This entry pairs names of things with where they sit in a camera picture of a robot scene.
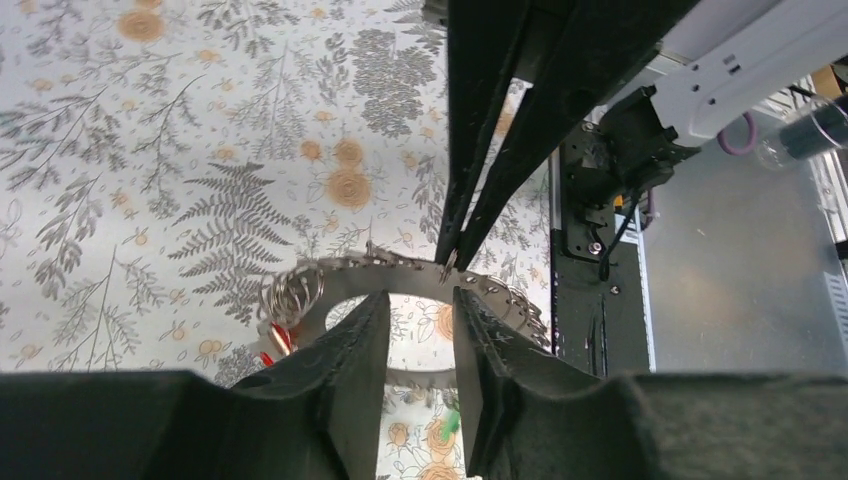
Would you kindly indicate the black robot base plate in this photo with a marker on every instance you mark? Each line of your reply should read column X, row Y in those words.
column 601, row 318

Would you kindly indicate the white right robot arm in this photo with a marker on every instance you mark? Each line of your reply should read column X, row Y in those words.
column 707, row 72

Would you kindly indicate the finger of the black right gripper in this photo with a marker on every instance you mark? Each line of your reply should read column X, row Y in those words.
column 483, row 38
column 573, row 55

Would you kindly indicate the clear plastic cup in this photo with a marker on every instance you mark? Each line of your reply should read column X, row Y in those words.
column 817, row 128

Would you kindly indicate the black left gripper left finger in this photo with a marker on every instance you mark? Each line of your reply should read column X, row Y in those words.
column 312, row 415

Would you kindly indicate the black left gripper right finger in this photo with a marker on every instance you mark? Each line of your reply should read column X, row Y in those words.
column 527, row 415

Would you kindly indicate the floral patterned table mat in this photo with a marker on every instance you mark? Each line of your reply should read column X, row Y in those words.
column 161, row 159

